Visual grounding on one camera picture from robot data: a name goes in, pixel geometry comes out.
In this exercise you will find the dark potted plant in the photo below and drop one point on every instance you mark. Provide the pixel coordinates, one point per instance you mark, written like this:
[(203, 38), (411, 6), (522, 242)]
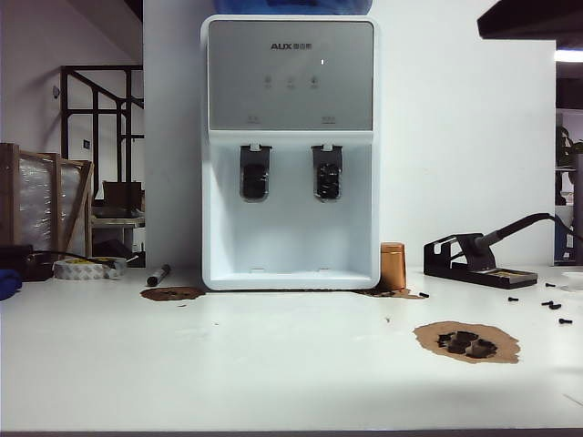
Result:
[(565, 145)]

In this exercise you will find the grey post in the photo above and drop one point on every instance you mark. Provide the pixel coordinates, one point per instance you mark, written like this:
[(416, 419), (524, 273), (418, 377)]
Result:
[(578, 205)]

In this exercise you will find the grey dispenser tap lever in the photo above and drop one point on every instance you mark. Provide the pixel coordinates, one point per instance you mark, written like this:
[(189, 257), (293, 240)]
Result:
[(255, 182), (327, 182)]

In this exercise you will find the black velcro piece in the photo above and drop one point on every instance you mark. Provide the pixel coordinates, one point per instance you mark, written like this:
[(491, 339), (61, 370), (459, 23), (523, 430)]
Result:
[(457, 348), (444, 339), (464, 337)]

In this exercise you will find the white tape roll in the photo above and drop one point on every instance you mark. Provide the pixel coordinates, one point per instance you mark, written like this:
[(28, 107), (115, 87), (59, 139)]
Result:
[(82, 271)]

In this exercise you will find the large brown torn patch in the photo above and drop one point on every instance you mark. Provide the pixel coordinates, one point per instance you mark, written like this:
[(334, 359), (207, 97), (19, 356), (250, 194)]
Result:
[(428, 334)]

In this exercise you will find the white AUX water dispenser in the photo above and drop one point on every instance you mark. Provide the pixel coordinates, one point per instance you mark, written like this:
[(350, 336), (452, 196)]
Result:
[(291, 73)]

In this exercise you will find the white small bench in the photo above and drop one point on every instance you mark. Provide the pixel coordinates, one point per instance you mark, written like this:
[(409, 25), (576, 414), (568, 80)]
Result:
[(118, 221)]

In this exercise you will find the black soldering iron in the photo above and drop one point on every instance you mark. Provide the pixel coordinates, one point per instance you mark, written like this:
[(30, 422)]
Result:
[(514, 227)]

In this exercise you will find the blue cloth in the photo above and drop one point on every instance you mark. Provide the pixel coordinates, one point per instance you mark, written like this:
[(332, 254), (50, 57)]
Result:
[(8, 282)]

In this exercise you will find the black metal railing frame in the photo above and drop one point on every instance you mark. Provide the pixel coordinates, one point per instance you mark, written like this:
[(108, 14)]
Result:
[(66, 114)]

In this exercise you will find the black soldering iron stand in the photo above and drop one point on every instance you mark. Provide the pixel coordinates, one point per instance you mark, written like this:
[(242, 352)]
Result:
[(437, 268)]

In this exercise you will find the copper cylindrical canister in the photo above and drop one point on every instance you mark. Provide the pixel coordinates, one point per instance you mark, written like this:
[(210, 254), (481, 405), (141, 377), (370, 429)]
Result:
[(393, 268)]

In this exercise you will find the ceiling light panel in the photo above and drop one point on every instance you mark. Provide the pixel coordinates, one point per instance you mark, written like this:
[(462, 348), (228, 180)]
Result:
[(569, 54)]

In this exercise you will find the black marker pen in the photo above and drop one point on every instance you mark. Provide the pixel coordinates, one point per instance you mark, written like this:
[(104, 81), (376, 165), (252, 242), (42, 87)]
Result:
[(158, 275)]

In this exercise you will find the black box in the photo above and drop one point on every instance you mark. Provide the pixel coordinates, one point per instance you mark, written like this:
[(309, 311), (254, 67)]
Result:
[(18, 264)]

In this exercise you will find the wooden crate with plastic wrap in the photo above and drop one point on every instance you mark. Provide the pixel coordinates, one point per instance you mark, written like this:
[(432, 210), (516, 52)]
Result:
[(36, 200)]

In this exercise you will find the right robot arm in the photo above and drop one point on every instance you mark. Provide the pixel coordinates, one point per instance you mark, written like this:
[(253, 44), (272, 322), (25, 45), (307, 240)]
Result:
[(537, 23)]

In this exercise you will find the brown cardboard box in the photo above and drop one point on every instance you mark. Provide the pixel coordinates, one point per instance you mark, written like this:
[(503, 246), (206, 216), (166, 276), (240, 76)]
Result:
[(123, 196)]

